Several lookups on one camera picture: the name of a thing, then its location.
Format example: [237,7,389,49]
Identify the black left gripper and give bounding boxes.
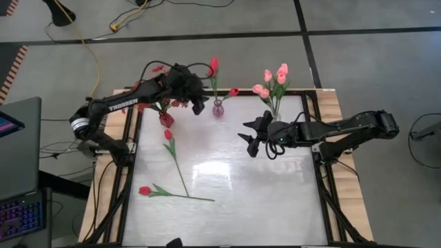
[164,63,210,116]

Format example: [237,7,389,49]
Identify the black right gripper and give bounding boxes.
[236,110,300,158]

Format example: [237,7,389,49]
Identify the purple glass vase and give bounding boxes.
[212,99,225,118]

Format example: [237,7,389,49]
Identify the red ribbed glass vase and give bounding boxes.
[158,112,176,129]

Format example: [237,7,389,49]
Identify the red tulip stems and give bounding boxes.
[82,90,371,248]

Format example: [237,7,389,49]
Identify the black desk bar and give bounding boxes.
[38,168,91,201]

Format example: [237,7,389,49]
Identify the black stand base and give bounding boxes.
[41,0,77,28]

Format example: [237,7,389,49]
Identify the gray laptop lid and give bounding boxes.
[0,96,43,201]

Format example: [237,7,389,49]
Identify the lit computer screen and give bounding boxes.
[0,110,25,139]

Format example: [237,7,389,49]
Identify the hazard-striped black floor mat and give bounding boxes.
[0,44,29,104]
[0,0,21,17]

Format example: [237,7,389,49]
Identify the backlit black keyboard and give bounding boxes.
[0,191,48,242]

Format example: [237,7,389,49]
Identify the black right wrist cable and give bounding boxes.
[264,141,286,161]

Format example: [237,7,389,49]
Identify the yellow cable with plug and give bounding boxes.
[109,0,152,34]

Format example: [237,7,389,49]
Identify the black looped floor cable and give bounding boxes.
[408,112,441,169]

